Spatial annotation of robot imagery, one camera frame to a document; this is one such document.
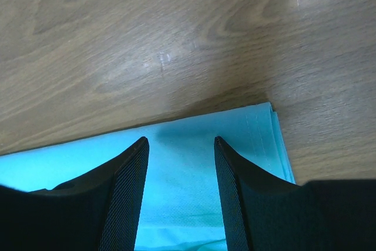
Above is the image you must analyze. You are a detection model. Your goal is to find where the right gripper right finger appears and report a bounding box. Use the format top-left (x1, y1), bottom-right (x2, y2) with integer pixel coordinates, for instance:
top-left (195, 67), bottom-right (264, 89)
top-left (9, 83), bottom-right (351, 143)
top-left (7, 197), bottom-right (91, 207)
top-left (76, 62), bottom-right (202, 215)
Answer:
top-left (214, 137), bottom-right (375, 250)

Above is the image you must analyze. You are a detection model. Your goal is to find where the teal t shirt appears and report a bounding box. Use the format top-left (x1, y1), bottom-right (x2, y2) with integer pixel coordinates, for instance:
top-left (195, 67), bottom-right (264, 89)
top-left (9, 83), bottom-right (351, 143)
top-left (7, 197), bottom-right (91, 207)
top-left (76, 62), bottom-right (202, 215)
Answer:
top-left (1, 103), bottom-right (294, 250)

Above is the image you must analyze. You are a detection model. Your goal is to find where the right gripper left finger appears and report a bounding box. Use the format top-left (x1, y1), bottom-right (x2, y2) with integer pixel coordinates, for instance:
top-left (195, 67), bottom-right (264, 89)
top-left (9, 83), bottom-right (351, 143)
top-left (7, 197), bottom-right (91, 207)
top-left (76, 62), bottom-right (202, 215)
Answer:
top-left (1, 137), bottom-right (149, 250)

